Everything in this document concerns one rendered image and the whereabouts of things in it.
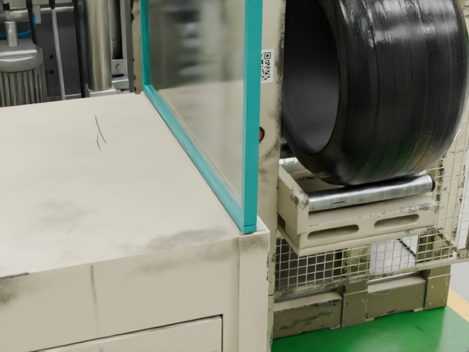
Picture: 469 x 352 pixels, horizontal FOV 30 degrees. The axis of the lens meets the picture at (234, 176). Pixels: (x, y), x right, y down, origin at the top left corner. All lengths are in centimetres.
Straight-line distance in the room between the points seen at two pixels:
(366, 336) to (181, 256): 202
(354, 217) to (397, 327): 118
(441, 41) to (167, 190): 81
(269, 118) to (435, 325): 147
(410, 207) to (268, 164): 36
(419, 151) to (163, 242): 92
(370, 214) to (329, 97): 41
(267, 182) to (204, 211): 81
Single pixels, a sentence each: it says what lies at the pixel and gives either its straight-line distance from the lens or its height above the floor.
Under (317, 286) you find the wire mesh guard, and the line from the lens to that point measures 277.
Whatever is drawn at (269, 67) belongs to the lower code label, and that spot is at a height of 122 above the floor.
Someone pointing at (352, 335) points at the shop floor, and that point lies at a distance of 311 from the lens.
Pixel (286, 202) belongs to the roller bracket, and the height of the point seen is 91.
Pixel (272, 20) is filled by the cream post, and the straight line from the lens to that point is 187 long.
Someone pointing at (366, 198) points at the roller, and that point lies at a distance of 205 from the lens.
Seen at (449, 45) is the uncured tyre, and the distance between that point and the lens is 188.
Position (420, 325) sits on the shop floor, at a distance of 320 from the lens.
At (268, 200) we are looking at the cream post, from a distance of 204.
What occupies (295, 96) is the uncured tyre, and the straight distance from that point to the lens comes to 230.
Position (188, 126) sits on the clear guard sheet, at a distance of 137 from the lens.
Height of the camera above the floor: 186
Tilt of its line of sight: 27 degrees down
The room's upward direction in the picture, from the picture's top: 1 degrees clockwise
